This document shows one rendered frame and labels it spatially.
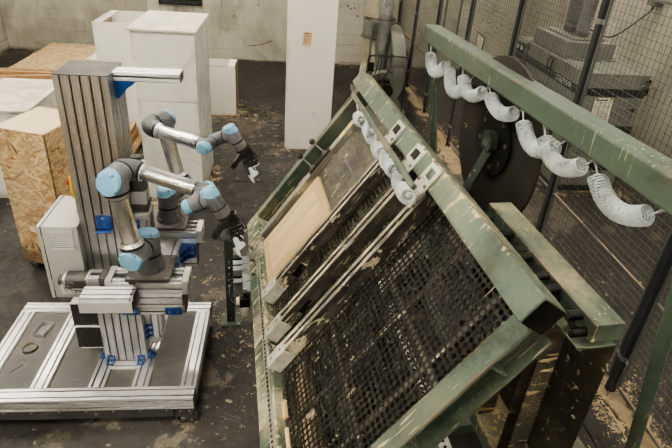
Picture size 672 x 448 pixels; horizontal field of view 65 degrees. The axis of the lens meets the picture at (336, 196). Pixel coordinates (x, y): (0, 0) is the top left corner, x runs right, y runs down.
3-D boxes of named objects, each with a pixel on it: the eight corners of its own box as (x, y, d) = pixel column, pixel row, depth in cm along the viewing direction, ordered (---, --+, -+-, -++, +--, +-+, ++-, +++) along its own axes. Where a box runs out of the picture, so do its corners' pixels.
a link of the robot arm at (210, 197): (201, 186, 239) (216, 181, 237) (213, 205, 245) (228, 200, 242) (195, 196, 233) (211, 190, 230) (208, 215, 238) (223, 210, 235)
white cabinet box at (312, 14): (284, 131, 738) (288, -26, 640) (325, 132, 744) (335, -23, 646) (284, 148, 685) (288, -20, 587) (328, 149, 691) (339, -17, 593)
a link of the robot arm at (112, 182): (156, 257, 268) (130, 160, 243) (142, 275, 255) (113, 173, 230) (134, 257, 270) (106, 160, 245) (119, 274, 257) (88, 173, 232)
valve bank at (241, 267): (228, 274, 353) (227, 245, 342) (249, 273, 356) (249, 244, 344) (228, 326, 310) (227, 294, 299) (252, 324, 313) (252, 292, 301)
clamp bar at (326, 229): (271, 294, 289) (235, 276, 279) (414, 130, 256) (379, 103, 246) (273, 306, 281) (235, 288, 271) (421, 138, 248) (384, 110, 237)
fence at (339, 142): (264, 234, 343) (259, 231, 341) (357, 123, 316) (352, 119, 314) (265, 238, 339) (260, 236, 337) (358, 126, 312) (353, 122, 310)
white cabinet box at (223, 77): (200, 103, 814) (198, 57, 779) (238, 105, 820) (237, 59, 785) (196, 113, 774) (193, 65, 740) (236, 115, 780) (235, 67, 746)
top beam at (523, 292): (363, 90, 334) (351, 81, 329) (373, 78, 331) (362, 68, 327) (541, 337, 144) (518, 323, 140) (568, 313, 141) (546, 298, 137)
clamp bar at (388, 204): (275, 331, 265) (235, 313, 254) (434, 155, 231) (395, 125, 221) (277, 345, 256) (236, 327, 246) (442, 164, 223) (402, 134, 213)
